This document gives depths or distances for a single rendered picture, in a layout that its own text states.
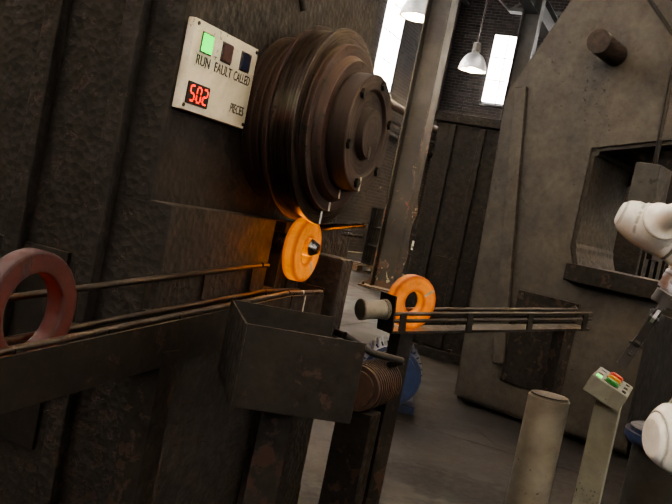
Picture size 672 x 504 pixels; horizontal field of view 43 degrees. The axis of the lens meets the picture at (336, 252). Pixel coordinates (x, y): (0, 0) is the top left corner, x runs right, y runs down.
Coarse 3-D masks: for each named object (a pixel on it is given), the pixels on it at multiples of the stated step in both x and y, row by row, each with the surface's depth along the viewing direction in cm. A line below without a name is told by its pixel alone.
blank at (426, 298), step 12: (408, 276) 245; (420, 276) 246; (396, 288) 243; (408, 288) 244; (420, 288) 246; (432, 288) 249; (420, 300) 249; (432, 300) 250; (396, 324) 247; (408, 324) 246; (420, 324) 248
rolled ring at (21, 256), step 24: (0, 264) 122; (24, 264) 123; (48, 264) 128; (0, 288) 120; (48, 288) 133; (72, 288) 134; (0, 312) 121; (48, 312) 134; (72, 312) 135; (0, 336) 122; (48, 336) 132
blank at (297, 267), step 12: (300, 228) 204; (312, 228) 209; (288, 240) 203; (300, 240) 204; (288, 252) 203; (300, 252) 206; (288, 264) 204; (300, 264) 207; (312, 264) 214; (288, 276) 207; (300, 276) 208
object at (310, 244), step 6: (276, 234) 211; (282, 234) 211; (276, 240) 210; (282, 240) 210; (306, 240) 208; (312, 240) 208; (276, 246) 211; (282, 246) 210; (306, 246) 207; (312, 246) 207; (318, 246) 208; (306, 252) 208; (312, 252) 208; (318, 252) 209
